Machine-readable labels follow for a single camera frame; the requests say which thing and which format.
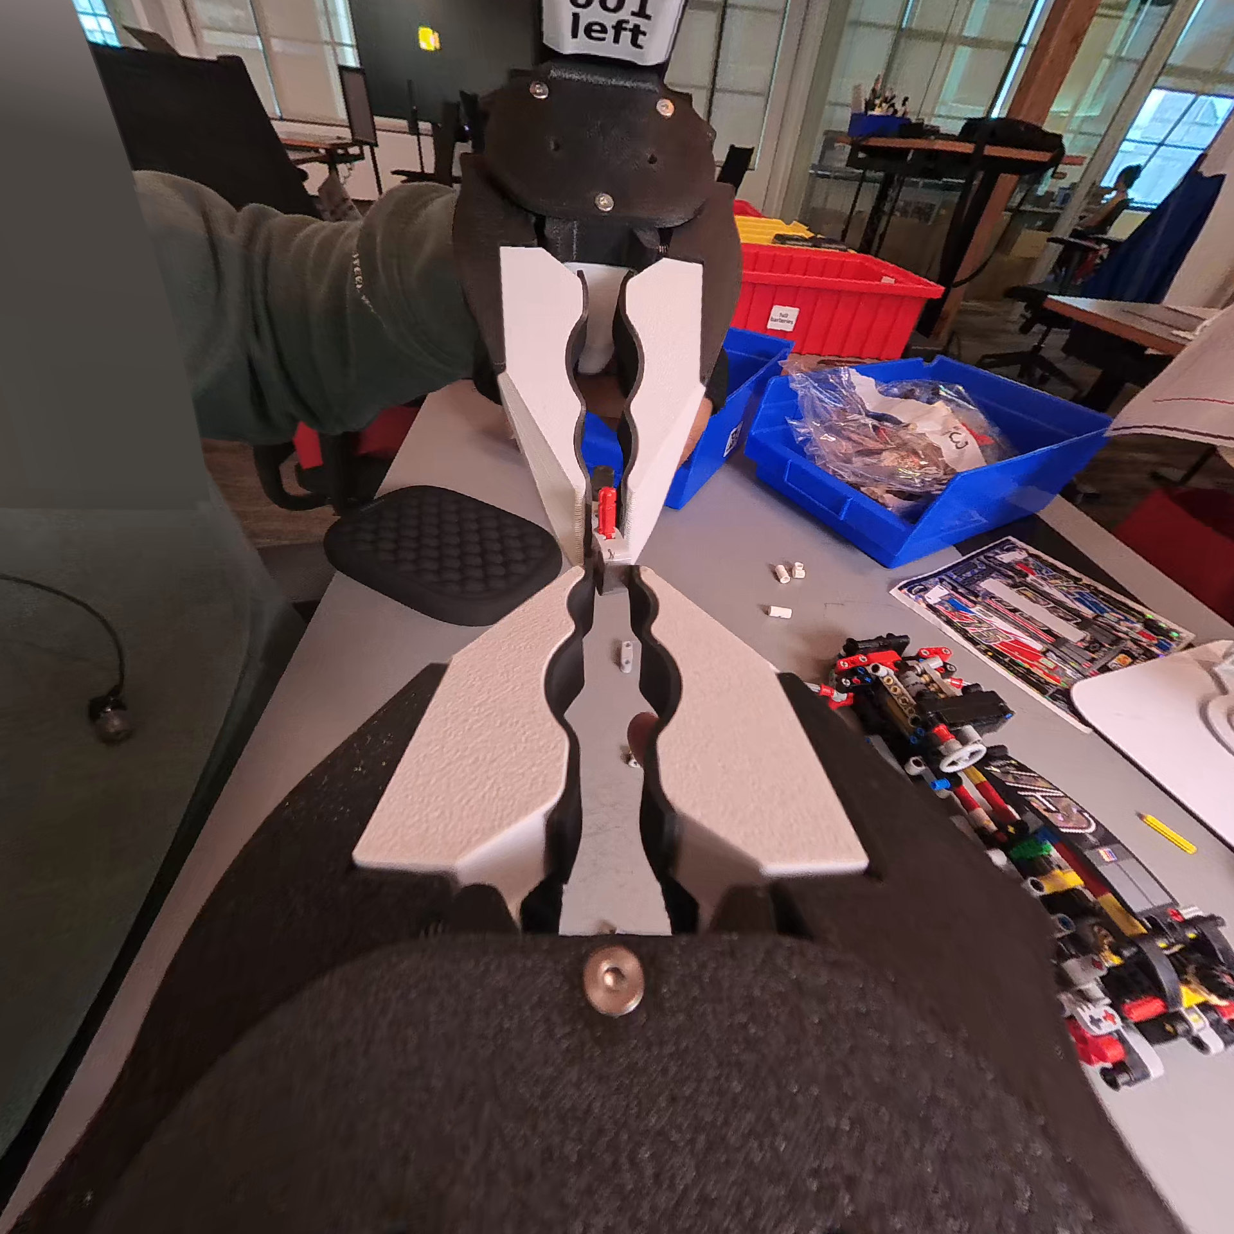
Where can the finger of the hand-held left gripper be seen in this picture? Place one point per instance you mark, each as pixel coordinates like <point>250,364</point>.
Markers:
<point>536,336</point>
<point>672,336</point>

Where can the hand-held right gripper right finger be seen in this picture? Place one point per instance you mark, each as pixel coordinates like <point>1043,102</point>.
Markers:
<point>761,768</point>

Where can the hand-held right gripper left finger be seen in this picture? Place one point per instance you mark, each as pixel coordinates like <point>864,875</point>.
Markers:
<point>465,768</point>

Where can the red lego pin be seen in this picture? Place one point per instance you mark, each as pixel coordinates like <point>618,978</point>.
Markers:
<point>604,513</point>

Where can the person's left forearm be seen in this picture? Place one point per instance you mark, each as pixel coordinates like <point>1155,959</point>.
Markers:
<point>320,308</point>

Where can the light grey lego connector block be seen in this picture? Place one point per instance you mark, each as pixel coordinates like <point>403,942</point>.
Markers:
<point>623,660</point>

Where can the lego car chassis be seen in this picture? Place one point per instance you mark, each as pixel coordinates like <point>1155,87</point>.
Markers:
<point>966,711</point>

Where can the yellow lego axle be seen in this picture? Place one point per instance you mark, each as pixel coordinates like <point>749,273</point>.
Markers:
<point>1167,835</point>

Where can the person's left hand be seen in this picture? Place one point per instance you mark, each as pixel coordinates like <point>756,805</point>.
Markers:
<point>695,437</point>

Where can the person's right hand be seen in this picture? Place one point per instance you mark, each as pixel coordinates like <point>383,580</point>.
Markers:
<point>644,735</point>

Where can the blue storage bin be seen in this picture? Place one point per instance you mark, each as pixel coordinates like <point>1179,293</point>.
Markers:
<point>966,520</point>
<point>717,437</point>

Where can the yellow storage bin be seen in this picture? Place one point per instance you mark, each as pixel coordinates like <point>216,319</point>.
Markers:
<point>772,229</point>

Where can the red storage bin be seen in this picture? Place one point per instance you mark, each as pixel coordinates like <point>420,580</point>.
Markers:
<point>827,300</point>

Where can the black textured chair armrest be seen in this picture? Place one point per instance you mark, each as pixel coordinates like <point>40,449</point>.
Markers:
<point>443,557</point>

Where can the crumpled plastic bag with parts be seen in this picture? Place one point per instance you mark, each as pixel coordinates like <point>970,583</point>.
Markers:
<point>889,437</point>

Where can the red office chair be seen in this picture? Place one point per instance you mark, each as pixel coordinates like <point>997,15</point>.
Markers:
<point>320,463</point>

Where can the colourful sticker sheet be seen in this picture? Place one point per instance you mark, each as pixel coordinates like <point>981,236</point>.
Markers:
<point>1043,631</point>

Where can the cluttered standing desk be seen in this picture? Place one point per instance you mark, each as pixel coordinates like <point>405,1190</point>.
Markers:
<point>926,146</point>

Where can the black swivel chair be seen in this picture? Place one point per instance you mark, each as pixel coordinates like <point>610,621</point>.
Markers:
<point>1043,319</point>

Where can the white rounded flat base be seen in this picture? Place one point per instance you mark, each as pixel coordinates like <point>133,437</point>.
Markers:
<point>1151,733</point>

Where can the black office chair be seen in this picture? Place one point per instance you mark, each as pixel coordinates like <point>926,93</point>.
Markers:
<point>191,122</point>

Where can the wooden side desk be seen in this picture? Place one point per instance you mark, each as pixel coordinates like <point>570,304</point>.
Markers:
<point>1141,324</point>

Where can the red container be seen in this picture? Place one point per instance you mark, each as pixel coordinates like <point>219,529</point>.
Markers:
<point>1185,543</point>

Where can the blue cloth cover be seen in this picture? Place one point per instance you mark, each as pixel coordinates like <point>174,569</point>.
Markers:
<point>1157,239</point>

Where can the white cloth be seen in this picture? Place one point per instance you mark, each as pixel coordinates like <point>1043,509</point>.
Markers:
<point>1193,387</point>

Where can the dark wall screen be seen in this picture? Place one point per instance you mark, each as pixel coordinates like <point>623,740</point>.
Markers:
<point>434,58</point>

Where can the wooden post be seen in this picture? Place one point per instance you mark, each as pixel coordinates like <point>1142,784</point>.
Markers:
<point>1023,144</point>

